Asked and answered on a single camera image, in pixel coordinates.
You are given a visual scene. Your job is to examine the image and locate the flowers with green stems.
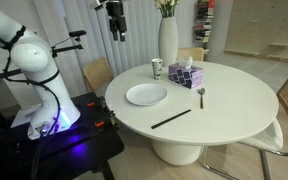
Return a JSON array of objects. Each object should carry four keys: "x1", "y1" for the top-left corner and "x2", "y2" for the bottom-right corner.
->
[{"x1": 154, "y1": 0, "x2": 180, "y2": 19}]

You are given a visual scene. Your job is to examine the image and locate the white tissue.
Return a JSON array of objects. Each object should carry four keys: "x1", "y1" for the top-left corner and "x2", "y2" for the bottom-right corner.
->
[{"x1": 177, "y1": 56, "x2": 194, "y2": 70}]

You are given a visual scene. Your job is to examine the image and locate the white patterned paper cup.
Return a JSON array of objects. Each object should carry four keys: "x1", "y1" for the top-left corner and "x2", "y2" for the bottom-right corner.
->
[{"x1": 151, "y1": 57, "x2": 164, "y2": 81}]

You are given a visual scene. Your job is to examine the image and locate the metal spoon with gold handle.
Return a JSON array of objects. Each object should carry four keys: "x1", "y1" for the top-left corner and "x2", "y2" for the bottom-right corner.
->
[{"x1": 197, "y1": 87, "x2": 207, "y2": 110}]

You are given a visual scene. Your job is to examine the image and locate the white round plate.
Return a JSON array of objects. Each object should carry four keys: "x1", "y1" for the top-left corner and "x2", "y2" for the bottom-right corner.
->
[{"x1": 125, "y1": 82, "x2": 168, "y2": 107}]

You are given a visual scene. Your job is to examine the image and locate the wooden cane back chair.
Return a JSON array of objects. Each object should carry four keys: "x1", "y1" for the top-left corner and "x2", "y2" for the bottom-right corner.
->
[{"x1": 177, "y1": 47, "x2": 207, "y2": 63}]

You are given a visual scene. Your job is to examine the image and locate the white table pedestal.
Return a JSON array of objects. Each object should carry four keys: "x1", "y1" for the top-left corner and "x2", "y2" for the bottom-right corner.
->
[{"x1": 150, "y1": 138, "x2": 203, "y2": 167}]

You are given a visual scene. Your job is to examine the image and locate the white paper sheet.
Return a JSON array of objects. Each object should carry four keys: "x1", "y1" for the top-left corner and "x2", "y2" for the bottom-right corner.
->
[{"x1": 9, "y1": 103, "x2": 43, "y2": 129}]

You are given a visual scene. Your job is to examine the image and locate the black chopsticks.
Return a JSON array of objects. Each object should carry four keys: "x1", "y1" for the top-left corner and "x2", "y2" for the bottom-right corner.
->
[{"x1": 150, "y1": 108, "x2": 192, "y2": 130}]

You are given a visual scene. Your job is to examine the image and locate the light plywood chair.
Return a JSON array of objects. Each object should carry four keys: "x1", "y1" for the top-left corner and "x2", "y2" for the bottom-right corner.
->
[{"x1": 82, "y1": 57, "x2": 114, "y2": 93}]

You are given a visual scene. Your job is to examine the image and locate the white pleated curtain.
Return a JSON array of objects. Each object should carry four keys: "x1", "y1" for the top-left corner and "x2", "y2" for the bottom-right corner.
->
[{"x1": 33, "y1": 0, "x2": 167, "y2": 98}]

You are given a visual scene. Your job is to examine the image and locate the tall white vase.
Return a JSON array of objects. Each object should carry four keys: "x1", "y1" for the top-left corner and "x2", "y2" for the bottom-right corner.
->
[{"x1": 157, "y1": 16, "x2": 179, "y2": 68}]

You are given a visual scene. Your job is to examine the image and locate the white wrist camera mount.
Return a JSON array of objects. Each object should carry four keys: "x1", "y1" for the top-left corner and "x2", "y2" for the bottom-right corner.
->
[{"x1": 94, "y1": 0, "x2": 108, "y2": 10}]

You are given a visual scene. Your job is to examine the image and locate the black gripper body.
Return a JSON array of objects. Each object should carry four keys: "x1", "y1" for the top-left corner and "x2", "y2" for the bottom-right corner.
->
[{"x1": 105, "y1": 0, "x2": 125, "y2": 20}]

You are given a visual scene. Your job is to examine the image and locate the black camera on stand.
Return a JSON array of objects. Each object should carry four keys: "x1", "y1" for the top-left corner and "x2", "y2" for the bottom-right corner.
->
[{"x1": 51, "y1": 29, "x2": 87, "y2": 58}]

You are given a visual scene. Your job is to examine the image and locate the wooden pegboard with shelves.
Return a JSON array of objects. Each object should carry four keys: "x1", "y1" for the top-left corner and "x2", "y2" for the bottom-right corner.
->
[{"x1": 223, "y1": 0, "x2": 288, "y2": 64}]

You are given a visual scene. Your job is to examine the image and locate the black robot cart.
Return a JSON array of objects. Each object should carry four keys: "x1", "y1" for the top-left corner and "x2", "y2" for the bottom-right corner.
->
[{"x1": 0, "y1": 91, "x2": 125, "y2": 180}]

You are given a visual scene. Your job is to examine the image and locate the purple patterned tissue box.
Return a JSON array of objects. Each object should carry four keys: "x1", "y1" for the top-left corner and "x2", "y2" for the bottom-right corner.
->
[{"x1": 168, "y1": 63, "x2": 205, "y2": 90}]

